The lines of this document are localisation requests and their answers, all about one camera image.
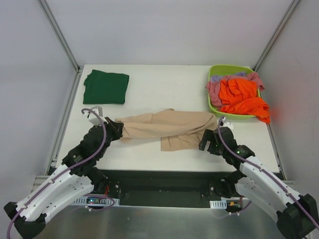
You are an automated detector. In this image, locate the beige t shirt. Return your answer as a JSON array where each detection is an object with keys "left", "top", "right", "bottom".
[{"left": 115, "top": 109, "right": 217, "bottom": 151}]

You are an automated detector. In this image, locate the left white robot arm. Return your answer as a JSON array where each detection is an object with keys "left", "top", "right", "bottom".
[{"left": 3, "top": 117, "right": 124, "bottom": 239}]

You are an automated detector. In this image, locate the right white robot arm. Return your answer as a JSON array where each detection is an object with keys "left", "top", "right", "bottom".
[{"left": 199, "top": 127, "right": 319, "bottom": 239}]

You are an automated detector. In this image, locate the folded green t shirt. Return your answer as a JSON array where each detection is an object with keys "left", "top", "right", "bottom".
[{"left": 83, "top": 70, "right": 130, "bottom": 105}]

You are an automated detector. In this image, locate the orange t shirt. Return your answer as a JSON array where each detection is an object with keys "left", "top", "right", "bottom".
[{"left": 218, "top": 78, "right": 271, "bottom": 123}]

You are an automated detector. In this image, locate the pink t shirt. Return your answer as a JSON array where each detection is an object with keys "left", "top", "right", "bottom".
[{"left": 206, "top": 72, "right": 265, "bottom": 108}]

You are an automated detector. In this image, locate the lilac t shirt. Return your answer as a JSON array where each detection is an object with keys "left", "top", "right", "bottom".
[{"left": 210, "top": 72, "right": 246, "bottom": 82}]

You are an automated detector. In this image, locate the green plastic basket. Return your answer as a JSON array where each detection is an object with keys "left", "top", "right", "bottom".
[{"left": 207, "top": 65, "right": 260, "bottom": 120}]

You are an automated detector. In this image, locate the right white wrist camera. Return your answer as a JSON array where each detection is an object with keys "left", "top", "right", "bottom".
[{"left": 219, "top": 116, "right": 234, "bottom": 130}]

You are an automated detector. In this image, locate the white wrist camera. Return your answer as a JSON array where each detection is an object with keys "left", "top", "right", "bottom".
[
  {"left": 81, "top": 106, "right": 105, "bottom": 125},
  {"left": 219, "top": 116, "right": 234, "bottom": 130}
]

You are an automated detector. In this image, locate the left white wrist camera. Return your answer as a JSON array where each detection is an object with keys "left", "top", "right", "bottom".
[{"left": 81, "top": 106, "right": 105, "bottom": 125}]

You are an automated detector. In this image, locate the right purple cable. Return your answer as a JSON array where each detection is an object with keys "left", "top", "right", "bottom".
[{"left": 217, "top": 116, "right": 319, "bottom": 231}]

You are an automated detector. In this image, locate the purple cable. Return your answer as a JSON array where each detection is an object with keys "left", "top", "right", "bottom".
[
  {"left": 217, "top": 116, "right": 319, "bottom": 231},
  {"left": 6, "top": 108, "right": 116, "bottom": 237}
]

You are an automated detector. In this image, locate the right white cable duct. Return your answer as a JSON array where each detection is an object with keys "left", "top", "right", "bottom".
[{"left": 209, "top": 200, "right": 227, "bottom": 210}]

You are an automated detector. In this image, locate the white cable duct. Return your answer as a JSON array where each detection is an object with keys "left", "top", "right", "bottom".
[
  {"left": 70, "top": 196, "right": 120, "bottom": 207},
  {"left": 209, "top": 200, "right": 227, "bottom": 210}
]

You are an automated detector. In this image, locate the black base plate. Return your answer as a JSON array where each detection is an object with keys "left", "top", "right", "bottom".
[{"left": 47, "top": 168, "right": 285, "bottom": 209}]

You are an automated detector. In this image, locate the left aluminium frame post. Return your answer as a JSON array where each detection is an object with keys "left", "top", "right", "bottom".
[{"left": 37, "top": 0, "right": 82, "bottom": 73}]

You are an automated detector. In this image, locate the aluminium frame post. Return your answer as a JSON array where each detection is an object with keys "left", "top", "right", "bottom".
[
  {"left": 37, "top": 0, "right": 82, "bottom": 73},
  {"left": 253, "top": 0, "right": 302, "bottom": 72}
]

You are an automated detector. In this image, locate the left white cable duct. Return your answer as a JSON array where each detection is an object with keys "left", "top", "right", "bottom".
[{"left": 70, "top": 196, "right": 120, "bottom": 207}]

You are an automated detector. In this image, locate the front aluminium rail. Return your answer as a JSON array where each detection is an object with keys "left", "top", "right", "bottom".
[{"left": 31, "top": 175, "right": 298, "bottom": 192}]

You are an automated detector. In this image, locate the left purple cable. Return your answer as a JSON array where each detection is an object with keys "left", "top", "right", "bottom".
[{"left": 6, "top": 108, "right": 116, "bottom": 237}]

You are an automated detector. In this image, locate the right aluminium frame post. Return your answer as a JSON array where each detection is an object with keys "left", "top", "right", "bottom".
[{"left": 253, "top": 0, "right": 302, "bottom": 72}]

